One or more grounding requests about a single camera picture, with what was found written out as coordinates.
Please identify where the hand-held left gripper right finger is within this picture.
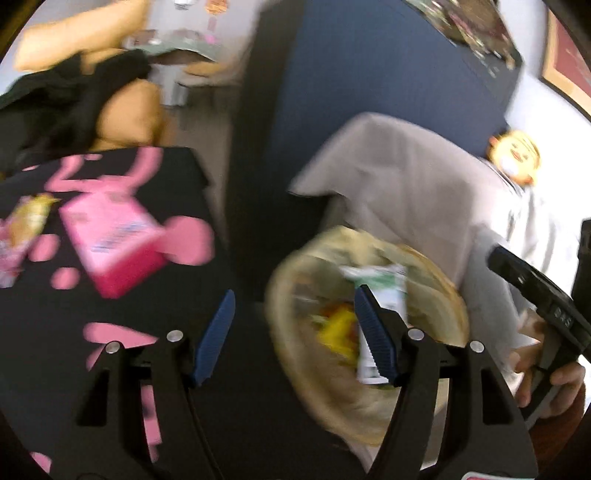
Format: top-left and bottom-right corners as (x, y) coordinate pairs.
(353, 285), (539, 480)

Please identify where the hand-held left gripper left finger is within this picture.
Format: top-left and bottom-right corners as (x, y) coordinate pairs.
(74, 289), (236, 480)

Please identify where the white green tube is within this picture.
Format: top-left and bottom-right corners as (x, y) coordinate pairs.
(342, 264), (409, 386)

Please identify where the woven wicker basket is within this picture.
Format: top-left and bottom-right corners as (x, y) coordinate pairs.
(265, 225), (469, 446)

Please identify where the person's right forearm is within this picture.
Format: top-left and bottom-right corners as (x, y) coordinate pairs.
(526, 392), (591, 480)

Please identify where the person's right hand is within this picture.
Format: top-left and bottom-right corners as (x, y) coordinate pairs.
(510, 320), (587, 418)

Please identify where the yellow emoji plush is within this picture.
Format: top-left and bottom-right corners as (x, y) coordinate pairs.
(487, 130), (542, 185)

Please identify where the pink carton box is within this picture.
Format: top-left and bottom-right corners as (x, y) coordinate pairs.
(59, 191), (167, 300)

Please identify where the grey cloth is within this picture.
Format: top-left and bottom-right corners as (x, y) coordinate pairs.
(288, 112), (583, 352)

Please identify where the black pink printed tablecloth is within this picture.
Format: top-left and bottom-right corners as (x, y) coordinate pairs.
(0, 147), (370, 480)

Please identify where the gold snack packet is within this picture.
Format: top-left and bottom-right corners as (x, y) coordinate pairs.
(9, 194), (61, 247)

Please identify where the pink snack packet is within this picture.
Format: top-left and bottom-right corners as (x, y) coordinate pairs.
(0, 217), (28, 289)

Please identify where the dark blue cabinet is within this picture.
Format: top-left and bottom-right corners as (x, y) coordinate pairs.
(226, 0), (522, 296)

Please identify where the glass aquarium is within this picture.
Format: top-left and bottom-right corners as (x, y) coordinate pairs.
(406, 0), (522, 70)

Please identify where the black jacket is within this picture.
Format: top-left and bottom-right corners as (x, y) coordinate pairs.
(0, 48), (153, 178)

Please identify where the framed wall picture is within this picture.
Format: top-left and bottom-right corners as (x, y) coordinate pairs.
(540, 9), (591, 121)

